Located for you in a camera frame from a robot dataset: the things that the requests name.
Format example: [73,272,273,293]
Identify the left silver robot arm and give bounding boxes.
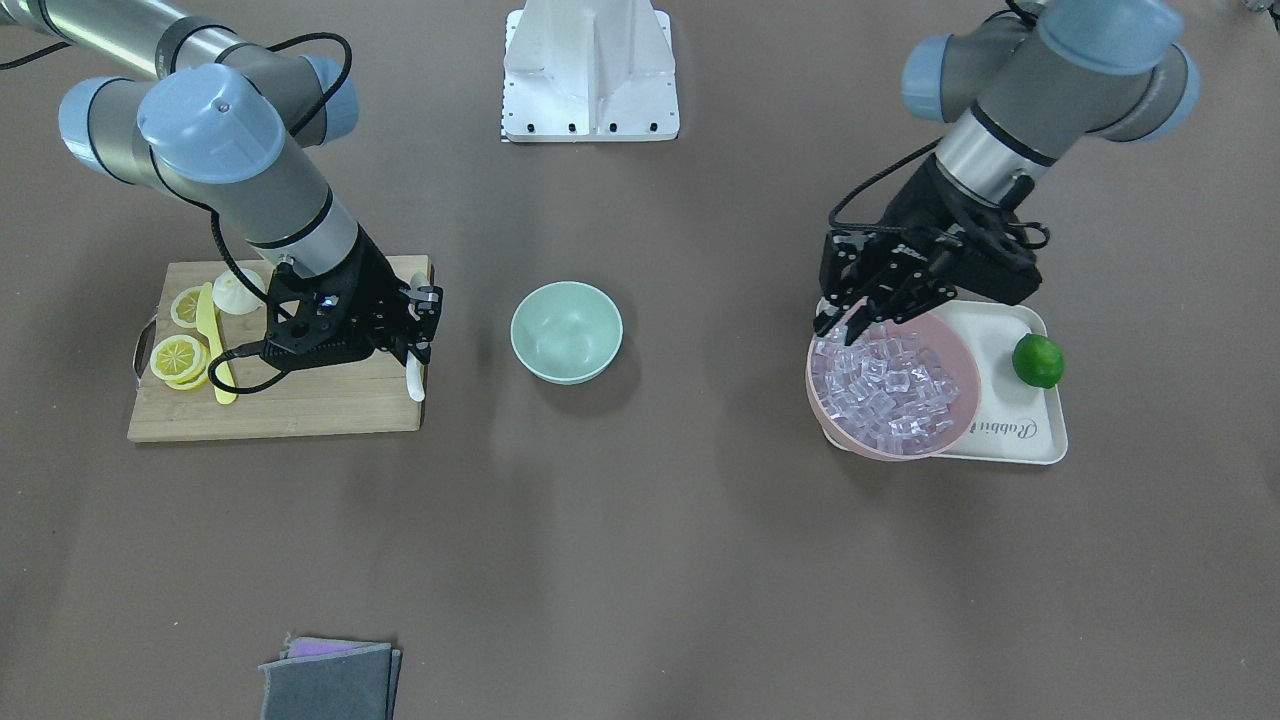
[813,1,1201,345]

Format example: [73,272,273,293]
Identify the yellow plastic knife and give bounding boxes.
[196,282,237,405]

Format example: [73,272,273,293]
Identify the white ceramic spoon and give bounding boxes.
[404,354,425,404]

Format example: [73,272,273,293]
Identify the upper lemon slice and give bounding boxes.
[169,286,204,329]

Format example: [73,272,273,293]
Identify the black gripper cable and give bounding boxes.
[205,32,356,396]

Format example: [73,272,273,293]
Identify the cream rectangular tray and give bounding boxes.
[815,291,1069,466]

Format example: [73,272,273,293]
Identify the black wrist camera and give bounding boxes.
[260,263,375,372]

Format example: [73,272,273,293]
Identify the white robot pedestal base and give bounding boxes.
[500,1,681,143]

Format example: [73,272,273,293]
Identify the white lemon half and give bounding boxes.
[211,268,266,316]

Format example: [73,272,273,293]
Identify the pile of clear ice cubes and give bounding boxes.
[808,325,964,457]

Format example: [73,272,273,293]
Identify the pink bowl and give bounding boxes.
[805,314,982,462]

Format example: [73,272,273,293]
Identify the grey folded cloth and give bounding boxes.
[259,635,402,719]

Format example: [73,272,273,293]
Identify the mint green bowl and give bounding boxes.
[509,281,625,386]

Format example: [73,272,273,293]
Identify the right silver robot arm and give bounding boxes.
[3,1,443,372]

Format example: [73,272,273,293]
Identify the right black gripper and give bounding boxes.
[326,228,444,366]

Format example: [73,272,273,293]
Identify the lower lemon slice stack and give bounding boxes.
[148,334,212,391]

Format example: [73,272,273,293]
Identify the green lime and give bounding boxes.
[1011,333,1065,389]

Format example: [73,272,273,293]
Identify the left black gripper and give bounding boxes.
[813,155,1043,346]

